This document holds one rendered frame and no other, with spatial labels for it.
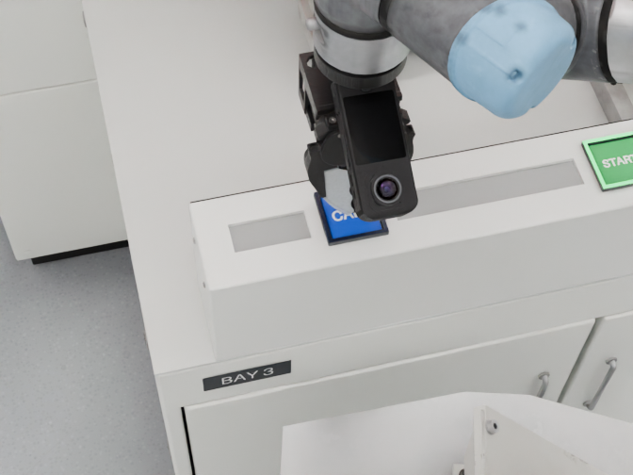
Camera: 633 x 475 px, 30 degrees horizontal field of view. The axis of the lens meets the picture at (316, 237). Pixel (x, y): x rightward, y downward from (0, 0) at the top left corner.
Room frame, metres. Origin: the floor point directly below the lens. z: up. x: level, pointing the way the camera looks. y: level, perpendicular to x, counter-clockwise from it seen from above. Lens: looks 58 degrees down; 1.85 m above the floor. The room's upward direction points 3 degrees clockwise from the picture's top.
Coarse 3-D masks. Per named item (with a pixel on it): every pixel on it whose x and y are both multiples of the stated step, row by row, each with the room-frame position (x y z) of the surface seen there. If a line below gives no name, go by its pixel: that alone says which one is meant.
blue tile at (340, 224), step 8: (320, 200) 0.59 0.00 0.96; (328, 208) 0.59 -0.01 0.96; (328, 216) 0.58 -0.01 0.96; (336, 216) 0.58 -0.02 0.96; (344, 216) 0.58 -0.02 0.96; (352, 216) 0.58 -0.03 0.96; (328, 224) 0.57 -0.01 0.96; (336, 224) 0.57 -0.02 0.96; (344, 224) 0.57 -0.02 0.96; (352, 224) 0.57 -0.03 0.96; (360, 224) 0.57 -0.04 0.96; (368, 224) 0.57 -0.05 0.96; (376, 224) 0.57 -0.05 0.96; (336, 232) 0.56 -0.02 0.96; (344, 232) 0.56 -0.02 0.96; (352, 232) 0.56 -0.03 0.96; (360, 232) 0.56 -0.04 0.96
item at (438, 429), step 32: (352, 416) 0.45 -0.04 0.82; (384, 416) 0.45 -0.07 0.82; (416, 416) 0.45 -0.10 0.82; (448, 416) 0.45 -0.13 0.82; (512, 416) 0.46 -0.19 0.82; (544, 416) 0.46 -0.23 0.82; (576, 416) 0.46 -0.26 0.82; (288, 448) 0.41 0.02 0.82; (320, 448) 0.41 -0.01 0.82; (352, 448) 0.42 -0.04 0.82; (384, 448) 0.42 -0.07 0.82; (416, 448) 0.42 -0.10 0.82; (448, 448) 0.42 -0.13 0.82; (576, 448) 0.43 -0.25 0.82; (608, 448) 0.43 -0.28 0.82
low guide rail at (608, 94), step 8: (592, 88) 0.86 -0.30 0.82; (600, 88) 0.85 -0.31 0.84; (608, 88) 0.84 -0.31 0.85; (616, 88) 0.84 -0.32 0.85; (624, 88) 0.84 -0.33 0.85; (600, 96) 0.84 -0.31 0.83; (608, 96) 0.83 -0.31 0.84; (616, 96) 0.83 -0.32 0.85; (624, 96) 0.83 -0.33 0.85; (600, 104) 0.84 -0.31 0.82; (608, 104) 0.82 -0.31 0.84; (616, 104) 0.82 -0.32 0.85; (624, 104) 0.82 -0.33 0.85; (608, 112) 0.82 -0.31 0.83; (616, 112) 0.81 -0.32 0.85; (624, 112) 0.80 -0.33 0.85; (632, 112) 0.80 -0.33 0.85; (608, 120) 0.82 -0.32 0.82; (616, 120) 0.80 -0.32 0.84
